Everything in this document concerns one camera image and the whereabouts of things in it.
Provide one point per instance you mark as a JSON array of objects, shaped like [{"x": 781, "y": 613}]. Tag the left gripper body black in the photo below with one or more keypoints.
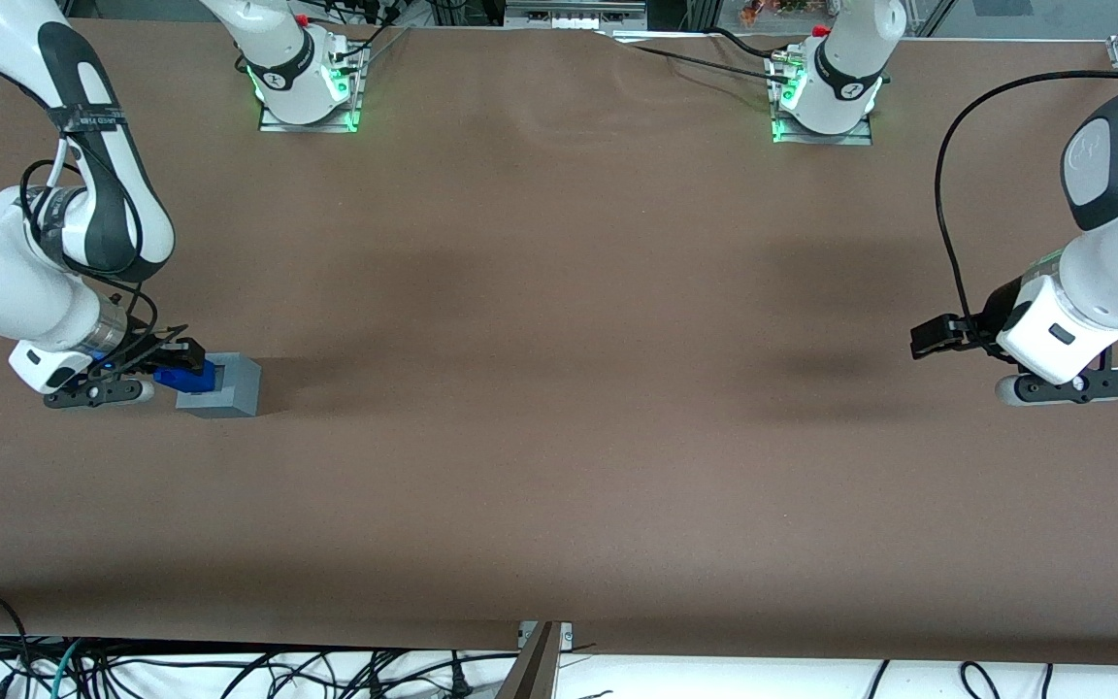
[{"x": 989, "y": 319}]

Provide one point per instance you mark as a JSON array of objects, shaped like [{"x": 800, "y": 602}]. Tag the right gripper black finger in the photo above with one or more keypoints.
[
  {"x": 194, "y": 357},
  {"x": 169, "y": 355}
]

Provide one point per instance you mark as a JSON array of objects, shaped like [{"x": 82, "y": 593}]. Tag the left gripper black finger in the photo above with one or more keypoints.
[
  {"x": 969, "y": 328},
  {"x": 930, "y": 338}
]

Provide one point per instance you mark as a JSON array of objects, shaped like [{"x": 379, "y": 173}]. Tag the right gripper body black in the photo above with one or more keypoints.
[{"x": 153, "y": 350}]

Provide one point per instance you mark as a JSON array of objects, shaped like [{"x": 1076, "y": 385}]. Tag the blue plastic part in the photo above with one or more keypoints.
[{"x": 173, "y": 379}]

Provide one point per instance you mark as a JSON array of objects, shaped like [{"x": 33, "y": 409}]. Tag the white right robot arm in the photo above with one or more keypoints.
[{"x": 6, "y": 282}]

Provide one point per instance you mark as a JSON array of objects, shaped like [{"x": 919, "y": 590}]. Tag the gray square base block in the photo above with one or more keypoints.
[{"x": 239, "y": 388}]

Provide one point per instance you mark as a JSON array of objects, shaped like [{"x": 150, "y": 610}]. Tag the brown table cover sheet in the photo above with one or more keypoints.
[{"x": 559, "y": 408}]

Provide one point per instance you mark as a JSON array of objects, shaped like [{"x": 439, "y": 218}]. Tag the gray diagonal beam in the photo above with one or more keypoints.
[{"x": 532, "y": 675}]

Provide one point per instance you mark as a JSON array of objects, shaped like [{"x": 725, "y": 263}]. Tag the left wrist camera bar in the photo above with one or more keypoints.
[{"x": 1073, "y": 386}]

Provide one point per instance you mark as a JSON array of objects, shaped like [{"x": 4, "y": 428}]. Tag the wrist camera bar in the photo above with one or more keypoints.
[
  {"x": 1073, "y": 386},
  {"x": 98, "y": 392}
]

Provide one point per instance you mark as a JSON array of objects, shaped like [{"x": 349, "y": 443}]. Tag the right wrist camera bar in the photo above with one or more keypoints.
[{"x": 98, "y": 392}]

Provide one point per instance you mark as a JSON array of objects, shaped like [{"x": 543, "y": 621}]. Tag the small metal edge bracket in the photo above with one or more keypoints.
[{"x": 567, "y": 636}]

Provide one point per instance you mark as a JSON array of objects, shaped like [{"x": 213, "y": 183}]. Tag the aluminium frame with white block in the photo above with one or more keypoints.
[{"x": 574, "y": 12}]

